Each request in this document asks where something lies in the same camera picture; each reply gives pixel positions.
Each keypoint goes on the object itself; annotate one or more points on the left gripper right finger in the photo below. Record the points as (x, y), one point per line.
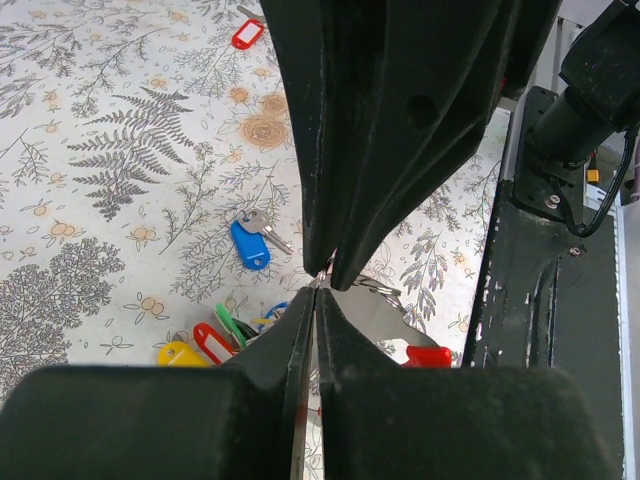
(385, 421)

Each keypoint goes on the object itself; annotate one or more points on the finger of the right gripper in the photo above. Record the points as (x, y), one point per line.
(303, 34)
(414, 84)

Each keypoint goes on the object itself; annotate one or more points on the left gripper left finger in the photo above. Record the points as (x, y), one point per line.
(243, 419)

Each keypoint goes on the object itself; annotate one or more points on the red key tag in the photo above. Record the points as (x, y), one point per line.
(250, 31)

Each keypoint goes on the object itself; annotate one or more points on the blue key tag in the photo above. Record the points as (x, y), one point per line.
(250, 232)

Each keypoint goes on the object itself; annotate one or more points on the yellow key tag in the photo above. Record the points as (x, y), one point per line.
(180, 354)

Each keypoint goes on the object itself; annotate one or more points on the green key tag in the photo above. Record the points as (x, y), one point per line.
(227, 321)

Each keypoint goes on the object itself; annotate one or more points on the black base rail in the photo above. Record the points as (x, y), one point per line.
(545, 297)

